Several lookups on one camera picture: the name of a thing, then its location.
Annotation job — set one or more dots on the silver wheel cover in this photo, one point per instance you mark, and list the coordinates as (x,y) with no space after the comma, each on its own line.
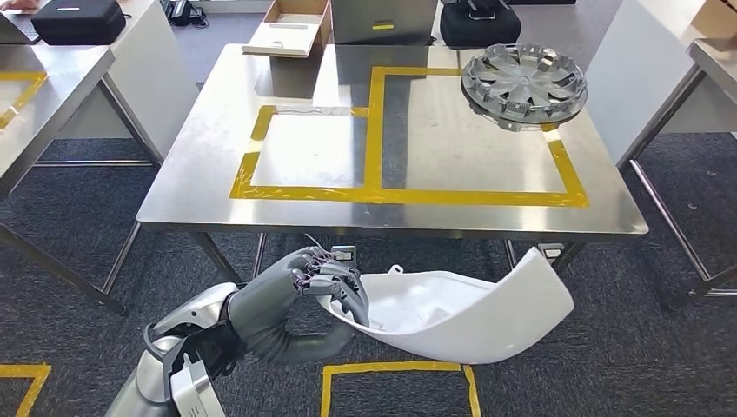
(524,83)

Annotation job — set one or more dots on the person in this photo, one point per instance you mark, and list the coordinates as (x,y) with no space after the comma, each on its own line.
(17,4)

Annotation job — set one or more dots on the stainless steel table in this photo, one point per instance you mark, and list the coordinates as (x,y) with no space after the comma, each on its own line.
(714,63)
(46,115)

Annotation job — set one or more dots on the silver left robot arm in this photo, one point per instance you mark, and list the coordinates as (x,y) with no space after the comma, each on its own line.
(150,380)

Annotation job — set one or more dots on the white desk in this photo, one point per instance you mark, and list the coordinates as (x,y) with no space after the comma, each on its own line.
(633,69)
(155,75)

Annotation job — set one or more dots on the white curved plastic part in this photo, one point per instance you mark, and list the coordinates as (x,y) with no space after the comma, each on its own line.
(489,328)

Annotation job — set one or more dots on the grey floor socket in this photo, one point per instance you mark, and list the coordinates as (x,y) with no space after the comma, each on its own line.
(345,252)

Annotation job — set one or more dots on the yellow floor tape square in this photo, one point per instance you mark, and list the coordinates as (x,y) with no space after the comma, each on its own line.
(391,366)
(31,385)

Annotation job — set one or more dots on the yellow tape marks on table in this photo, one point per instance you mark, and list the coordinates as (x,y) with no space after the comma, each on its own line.
(23,95)

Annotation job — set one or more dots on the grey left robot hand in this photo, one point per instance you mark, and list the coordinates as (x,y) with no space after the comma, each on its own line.
(265,311)

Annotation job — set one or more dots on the black zip case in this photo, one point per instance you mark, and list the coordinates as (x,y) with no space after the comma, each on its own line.
(78,23)

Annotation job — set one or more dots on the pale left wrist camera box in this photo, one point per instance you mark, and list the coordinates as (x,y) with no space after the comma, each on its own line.
(196,391)

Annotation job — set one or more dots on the grey laptop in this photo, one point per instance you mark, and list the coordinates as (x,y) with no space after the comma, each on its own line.
(383,20)

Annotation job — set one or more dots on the cardboard box with white lid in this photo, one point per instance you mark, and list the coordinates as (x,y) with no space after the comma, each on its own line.
(282,37)

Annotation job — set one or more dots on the brown cardboard box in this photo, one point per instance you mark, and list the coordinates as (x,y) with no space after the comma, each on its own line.
(717,17)

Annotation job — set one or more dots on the grey floor plate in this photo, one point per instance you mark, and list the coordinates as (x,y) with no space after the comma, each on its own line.
(551,251)

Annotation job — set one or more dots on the stainless steel workbench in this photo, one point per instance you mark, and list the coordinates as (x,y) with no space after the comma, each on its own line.
(472,155)

